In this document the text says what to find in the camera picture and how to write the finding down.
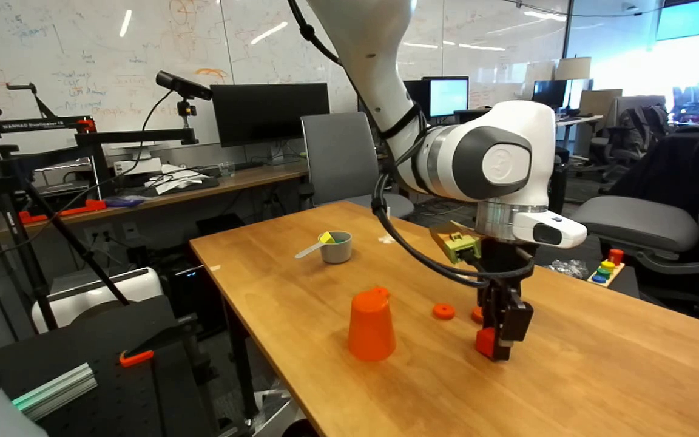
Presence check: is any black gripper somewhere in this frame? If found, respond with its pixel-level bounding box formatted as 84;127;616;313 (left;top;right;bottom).
475;238;537;364

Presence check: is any red cube block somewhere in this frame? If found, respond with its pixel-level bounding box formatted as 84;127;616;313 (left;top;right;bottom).
471;324;503;364

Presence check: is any orange plastic cup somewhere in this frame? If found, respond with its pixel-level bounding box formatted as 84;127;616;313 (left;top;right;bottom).
346;284;400;364

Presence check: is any grey measuring cup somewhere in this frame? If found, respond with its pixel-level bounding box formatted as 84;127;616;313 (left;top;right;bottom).
293;231;356;267

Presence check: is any colourful wooden toy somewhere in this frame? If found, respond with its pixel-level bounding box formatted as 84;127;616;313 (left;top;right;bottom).
587;245;628;289

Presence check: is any grey padded office chair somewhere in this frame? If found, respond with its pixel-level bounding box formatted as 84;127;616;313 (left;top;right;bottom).
567;132;699;283

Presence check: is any black draped cloth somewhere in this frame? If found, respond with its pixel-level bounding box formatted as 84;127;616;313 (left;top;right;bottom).
609;127;699;206

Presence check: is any lit blue monitor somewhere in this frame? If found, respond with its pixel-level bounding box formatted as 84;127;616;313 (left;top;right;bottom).
424;75;473;122

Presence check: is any plain grey chair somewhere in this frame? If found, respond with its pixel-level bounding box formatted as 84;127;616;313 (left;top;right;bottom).
298;109;417;221

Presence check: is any black computer monitor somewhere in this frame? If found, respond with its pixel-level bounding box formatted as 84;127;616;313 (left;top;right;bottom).
528;78;570;107

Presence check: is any long wooden desk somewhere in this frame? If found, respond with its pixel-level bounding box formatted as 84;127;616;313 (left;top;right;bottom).
0;158;314;245

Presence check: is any wide black monitor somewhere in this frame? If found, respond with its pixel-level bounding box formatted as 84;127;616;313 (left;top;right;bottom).
209;82;333;149

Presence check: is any white paper pile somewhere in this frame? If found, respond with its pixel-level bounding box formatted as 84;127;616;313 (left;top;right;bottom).
141;163;212;197

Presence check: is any white equipment box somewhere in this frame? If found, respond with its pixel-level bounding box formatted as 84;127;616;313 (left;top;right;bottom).
27;266;168;337

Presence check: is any orange clamp bar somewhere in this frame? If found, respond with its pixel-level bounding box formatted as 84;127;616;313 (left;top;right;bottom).
18;197;111;231

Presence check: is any black equipment cart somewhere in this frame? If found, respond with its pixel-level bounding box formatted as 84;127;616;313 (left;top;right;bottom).
0;294;224;437

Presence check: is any silver green tube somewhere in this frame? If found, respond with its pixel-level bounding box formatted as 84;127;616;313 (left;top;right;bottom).
8;359;102;425

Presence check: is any yellow-green wrist camera module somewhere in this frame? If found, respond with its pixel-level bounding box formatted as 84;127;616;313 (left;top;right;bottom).
428;224;485;267

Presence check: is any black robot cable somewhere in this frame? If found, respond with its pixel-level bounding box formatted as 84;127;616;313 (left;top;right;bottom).
368;170;532;291

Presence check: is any orange cart handle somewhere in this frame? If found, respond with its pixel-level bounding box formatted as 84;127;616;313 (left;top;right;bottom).
116;347;158;371

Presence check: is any black camera on stand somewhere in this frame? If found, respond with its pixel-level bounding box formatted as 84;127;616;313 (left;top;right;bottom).
153;69;215;125

